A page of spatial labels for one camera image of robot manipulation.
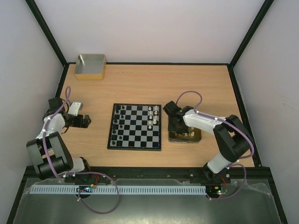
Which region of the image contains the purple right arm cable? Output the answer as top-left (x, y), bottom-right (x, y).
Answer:
top-left (175, 90), bottom-right (255, 201)

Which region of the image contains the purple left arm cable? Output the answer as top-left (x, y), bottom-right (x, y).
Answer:
top-left (43, 86), bottom-right (120, 214)

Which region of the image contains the gold tin tray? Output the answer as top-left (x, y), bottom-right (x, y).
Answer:
top-left (168, 127), bottom-right (202, 143)

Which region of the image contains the black white chess board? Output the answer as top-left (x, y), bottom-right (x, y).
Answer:
top-left (107, 103), bottom-right (162, 151)

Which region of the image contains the black aluminium frame rail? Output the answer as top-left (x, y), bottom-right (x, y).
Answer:
top-left (22, 166), bottom-right (274, 185)

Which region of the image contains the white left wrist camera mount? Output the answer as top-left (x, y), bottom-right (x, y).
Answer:
top-left (68, 102), bottom-right (83, 116)

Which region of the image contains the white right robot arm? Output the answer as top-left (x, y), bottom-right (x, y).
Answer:
top-left (163, 101), bottom-right (254, 183)

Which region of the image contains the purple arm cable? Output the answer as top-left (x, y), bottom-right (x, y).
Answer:
top-left (175, 90), bottom-right (255, 201)
top-left (43, 86), bottom-right (120, 214)

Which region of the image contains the silver metal tin box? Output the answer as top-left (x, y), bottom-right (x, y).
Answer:
top-left (74, 54), bottom-right (107, 80)

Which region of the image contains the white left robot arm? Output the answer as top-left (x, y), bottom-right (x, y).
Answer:
top-left (26, 98), bottom-right (91, 180)

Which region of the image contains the white slotted cable duct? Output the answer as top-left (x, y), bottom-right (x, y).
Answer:
top-left (29, 185), bottom-right (206, 195)

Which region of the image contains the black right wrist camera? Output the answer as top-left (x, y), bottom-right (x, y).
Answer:
top-left (163, 101), bottom-right (181, 117)

